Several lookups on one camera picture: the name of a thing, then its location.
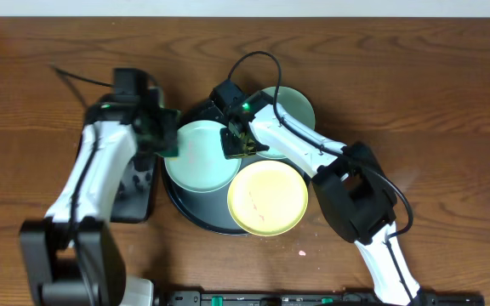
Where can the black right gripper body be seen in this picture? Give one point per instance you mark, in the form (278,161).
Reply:
(232,150)

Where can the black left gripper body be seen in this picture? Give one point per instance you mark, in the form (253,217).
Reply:
(165,137)

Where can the green scouring pad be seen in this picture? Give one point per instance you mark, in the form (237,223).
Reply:
(169,120)

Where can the pale green plate front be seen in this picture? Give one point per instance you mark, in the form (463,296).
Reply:
(200,165)

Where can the pale green plate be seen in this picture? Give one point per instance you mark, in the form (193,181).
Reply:
(297,106)
(200,165)

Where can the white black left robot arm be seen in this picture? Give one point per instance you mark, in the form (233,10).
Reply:
(70,255)

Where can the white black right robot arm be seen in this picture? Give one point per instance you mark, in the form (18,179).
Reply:
(356,198)

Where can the black rectangular tray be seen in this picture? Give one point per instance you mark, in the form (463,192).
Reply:
(132,204)

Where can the pale green plate rear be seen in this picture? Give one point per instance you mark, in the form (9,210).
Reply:
(297,106)

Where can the yellow plate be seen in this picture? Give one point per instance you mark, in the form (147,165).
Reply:
(267,198)

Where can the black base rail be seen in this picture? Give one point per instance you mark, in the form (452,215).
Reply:
(195,298)

